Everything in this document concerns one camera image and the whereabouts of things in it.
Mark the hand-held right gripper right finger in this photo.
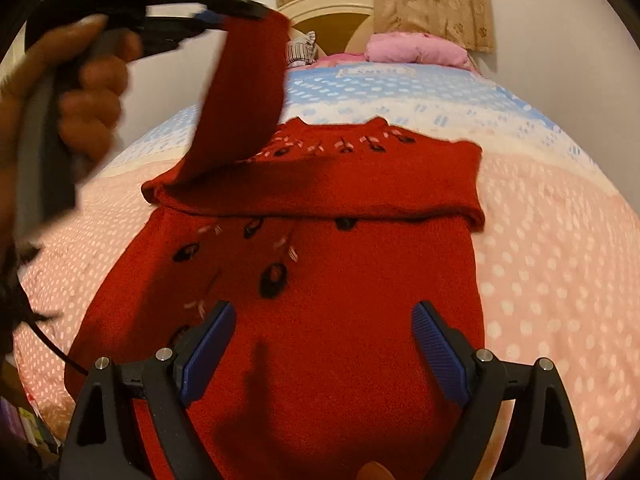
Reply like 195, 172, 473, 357
411, 301, 586, 480

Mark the pink pillow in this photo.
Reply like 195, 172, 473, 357
364, 31, 473, 70

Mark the black cable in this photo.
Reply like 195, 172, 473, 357
0, 240, 91, 376

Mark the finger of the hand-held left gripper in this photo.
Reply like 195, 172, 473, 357
144, 0, 267, 22
127, 9, 223, 53

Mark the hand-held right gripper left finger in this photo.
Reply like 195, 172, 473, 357
60, 301, 237, 480

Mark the person's left hand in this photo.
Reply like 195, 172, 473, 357
0, 14, 144, 171

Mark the dotted pink blue bedsheet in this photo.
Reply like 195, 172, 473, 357
12, 57, 640, 480

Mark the striped pillow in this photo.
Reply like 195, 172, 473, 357
286, 31, 321, 67

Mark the pink fabric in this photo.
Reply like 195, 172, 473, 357
314, 52, 368, 67

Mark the red knitted sweater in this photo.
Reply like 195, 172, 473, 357
64, 7, 487, 480

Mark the person's right hand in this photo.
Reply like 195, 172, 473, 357
357, 461, 394, 480

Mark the cream round headboard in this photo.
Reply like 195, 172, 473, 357
277, 0, 376, 56

